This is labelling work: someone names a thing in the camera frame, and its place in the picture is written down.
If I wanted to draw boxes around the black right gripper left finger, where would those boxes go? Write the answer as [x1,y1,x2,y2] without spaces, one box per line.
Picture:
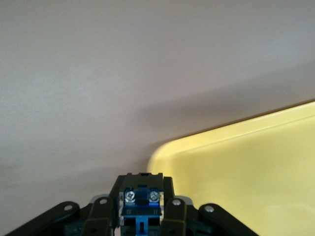
[3,176,126,236]

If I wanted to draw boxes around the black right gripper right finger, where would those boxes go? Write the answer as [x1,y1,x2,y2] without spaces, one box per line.
[161,176,258,236]

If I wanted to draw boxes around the yellow plastic tray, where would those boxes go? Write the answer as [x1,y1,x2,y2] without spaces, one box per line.
[147,101,315,236]

